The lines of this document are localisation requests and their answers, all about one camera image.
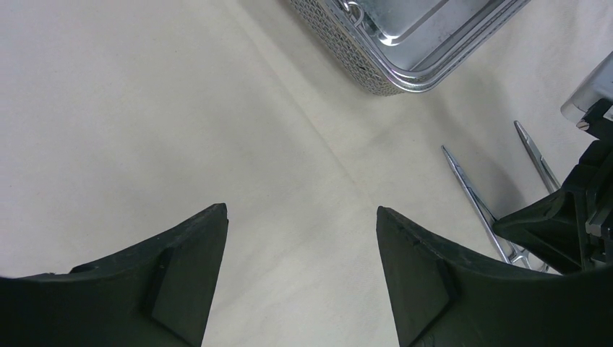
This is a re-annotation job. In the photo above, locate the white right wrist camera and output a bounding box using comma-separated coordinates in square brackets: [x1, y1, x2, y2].
[560, 52, 612, 124]

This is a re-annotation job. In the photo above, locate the steel mesh instrument tray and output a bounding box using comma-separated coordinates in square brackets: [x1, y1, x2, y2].
[290, 0, 527, 96]

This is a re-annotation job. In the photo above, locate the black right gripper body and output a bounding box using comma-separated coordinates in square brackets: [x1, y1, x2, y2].
[493, 98, 612, 275]

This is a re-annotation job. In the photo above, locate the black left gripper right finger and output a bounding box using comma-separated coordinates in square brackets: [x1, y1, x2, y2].
[376, 207, 612, 346]

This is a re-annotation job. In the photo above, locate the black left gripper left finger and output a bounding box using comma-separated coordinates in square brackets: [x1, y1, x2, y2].
[1, 203, 228, 346]

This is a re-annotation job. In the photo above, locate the cream cloth wrap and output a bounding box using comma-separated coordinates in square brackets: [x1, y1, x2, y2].
[1, 1, 612, 346]

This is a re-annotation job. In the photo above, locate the long steel needle holder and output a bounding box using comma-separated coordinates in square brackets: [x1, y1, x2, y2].
[441, 145, 550, 273]

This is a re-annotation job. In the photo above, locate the steel hemostat clamp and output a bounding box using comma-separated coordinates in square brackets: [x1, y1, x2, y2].
[513, 120, 560, 193]

